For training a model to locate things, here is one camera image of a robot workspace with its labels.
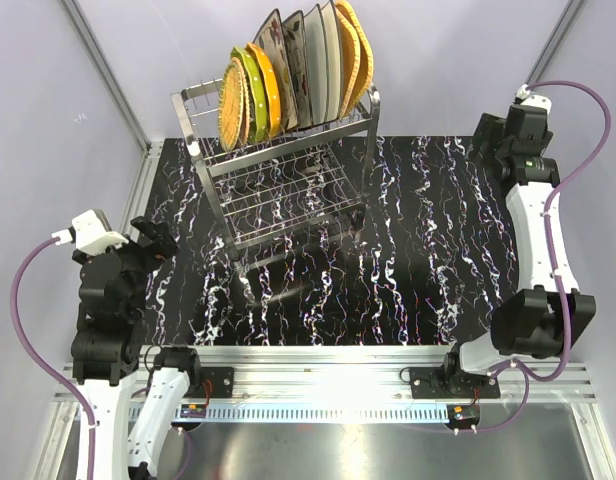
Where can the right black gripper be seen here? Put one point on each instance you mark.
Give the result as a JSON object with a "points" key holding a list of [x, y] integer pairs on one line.
{"points": [[489, 129]]}

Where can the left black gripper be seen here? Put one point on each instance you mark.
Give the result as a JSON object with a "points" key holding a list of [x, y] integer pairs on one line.
{"points": [[161, 246]]}

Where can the green polka dot plate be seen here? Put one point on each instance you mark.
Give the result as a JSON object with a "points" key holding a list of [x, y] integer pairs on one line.
{"points": [[258, 112]]}

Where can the woven orange rattan plate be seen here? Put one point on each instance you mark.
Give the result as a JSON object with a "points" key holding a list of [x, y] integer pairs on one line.
{"points": [[247, 119]]}

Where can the woven bamboo plate green rim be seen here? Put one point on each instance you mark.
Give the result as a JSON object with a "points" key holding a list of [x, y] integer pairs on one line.
{"points": [[231, 104]]}

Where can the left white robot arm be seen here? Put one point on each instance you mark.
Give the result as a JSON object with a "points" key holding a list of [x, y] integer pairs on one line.
{"points": [[115, 272]]}

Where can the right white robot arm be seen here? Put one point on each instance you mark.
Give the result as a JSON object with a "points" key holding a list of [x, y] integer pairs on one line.
{"points": [[548, 312]]}

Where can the steel two-tier dish rack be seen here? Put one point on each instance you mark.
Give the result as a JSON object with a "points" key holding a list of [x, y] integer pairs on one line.
{"points": [[290, 185]]}

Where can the black marble pattern mat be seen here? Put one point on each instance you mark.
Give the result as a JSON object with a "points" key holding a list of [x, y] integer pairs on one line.
{"points": [[435, 257]]}

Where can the rear woven yellow basket plate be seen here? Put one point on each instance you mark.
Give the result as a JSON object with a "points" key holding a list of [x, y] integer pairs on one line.
{"points": [[368, 60]]}

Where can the woven yellow basket plate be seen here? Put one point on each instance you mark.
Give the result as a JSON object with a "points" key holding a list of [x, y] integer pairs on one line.
{"points": [[354, 70], [368, 60]]}

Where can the left small control board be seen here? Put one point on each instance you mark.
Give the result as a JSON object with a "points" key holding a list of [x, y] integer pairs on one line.
{"points": [[193, 411]]}

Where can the small control board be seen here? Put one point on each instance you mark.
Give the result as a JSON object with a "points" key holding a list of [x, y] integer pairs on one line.
{"points": [[193, 411], [463, 416]]}

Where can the orange polka dot plate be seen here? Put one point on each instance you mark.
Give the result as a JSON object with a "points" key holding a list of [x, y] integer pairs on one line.
{"points": [[271, 89]]}

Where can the grey square plate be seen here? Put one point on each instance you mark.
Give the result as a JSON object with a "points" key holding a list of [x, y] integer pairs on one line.
{"points": [[316, 56]]}

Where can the cream square plate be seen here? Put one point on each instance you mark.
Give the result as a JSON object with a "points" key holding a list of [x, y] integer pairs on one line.
{"points": [[334, 60]]}

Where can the floral square plate dark rim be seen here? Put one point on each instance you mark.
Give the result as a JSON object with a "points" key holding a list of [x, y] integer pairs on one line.
{"points": [[270, 38]]}

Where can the right small control board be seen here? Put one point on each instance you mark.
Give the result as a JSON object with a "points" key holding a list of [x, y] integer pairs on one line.
{"points": [[463, 416]]}

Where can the left aluminium frame post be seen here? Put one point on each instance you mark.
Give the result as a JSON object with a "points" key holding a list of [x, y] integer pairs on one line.
{"points": [[87, 38]]}

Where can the aluminium frame post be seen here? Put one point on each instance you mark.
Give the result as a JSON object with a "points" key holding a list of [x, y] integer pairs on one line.
{"points": [[87, 38], [566, 21]]}

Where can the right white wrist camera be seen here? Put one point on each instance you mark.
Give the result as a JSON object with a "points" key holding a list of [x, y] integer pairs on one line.
{"points": [[526, 97]]}

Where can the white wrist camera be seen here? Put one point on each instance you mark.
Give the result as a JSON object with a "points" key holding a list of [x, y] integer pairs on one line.
{"points": [[526, 97], [91, 233]]}

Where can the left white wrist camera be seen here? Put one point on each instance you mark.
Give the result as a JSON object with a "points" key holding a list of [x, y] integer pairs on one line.
{"points": [[91, 233]]}

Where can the right aluminium frame post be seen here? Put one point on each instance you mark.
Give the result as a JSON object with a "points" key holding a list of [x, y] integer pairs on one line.
{"points": [[566, 21]]}

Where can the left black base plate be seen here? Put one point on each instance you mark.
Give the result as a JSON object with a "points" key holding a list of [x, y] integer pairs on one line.
{"points": [[217, 382]]}

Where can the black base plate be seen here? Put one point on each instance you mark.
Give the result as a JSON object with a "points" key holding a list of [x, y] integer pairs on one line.
{"points": [[431, 383], [217, 382]]}

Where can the aluminium mounting rail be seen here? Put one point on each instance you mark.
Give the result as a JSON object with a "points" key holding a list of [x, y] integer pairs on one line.
{"points": [[363, 375]]}

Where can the slotted cable duct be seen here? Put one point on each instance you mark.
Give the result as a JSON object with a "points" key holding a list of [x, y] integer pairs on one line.
{"points": [[307, 414]]}

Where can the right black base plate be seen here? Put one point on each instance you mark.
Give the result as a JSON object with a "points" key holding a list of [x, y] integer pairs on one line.
{"points": [[431, 383]]}

